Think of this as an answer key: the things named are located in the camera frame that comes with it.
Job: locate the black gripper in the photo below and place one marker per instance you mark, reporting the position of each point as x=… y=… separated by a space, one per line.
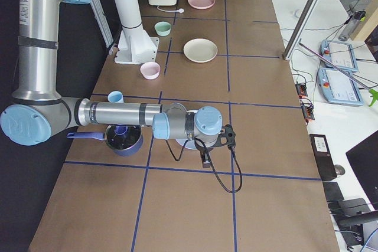
x=206 y=151

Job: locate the pink plate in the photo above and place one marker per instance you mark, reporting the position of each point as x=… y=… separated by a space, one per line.
x=201 y=4

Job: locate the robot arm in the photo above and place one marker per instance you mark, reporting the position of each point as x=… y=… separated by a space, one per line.
x=80 y=59

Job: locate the dark blue saucepan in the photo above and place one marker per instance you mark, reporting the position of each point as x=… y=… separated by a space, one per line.
x=121 y=139

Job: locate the pink bowl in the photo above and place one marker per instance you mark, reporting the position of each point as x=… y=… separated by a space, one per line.
x=150 y=70

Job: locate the cream plate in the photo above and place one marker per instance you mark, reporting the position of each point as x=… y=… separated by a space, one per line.
x=200 y=50

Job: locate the light blue cup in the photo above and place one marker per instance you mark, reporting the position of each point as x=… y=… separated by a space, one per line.
x=115 y=97

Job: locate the orange connector block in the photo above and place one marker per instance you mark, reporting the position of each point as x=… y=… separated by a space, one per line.
x=307 y=109

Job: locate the black box with label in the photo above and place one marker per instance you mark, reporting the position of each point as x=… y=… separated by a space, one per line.
x=323 y=157

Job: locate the green bowl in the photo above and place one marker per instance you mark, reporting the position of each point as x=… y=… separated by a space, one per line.
x=162 y=28

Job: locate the near teach pendant tablet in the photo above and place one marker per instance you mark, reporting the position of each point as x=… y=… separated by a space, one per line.
x=338 y=88

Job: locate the teach pendant tablet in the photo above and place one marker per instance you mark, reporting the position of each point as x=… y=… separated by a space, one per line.
x=338 y=88
x=340 y=54

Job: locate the far teach pendant tablet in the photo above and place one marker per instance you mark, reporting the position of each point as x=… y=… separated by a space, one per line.
x=340 y=54

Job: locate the grabber reaching stick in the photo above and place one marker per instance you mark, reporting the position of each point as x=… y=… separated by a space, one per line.
x=373 y=93

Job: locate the water bottle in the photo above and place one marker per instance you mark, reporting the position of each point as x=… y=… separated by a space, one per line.
x=352 y=24

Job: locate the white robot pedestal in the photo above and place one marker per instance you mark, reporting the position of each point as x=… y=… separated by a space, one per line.
x=135 y=45

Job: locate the aluminium frame post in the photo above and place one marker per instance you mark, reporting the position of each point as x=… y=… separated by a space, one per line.
x=299 y=29

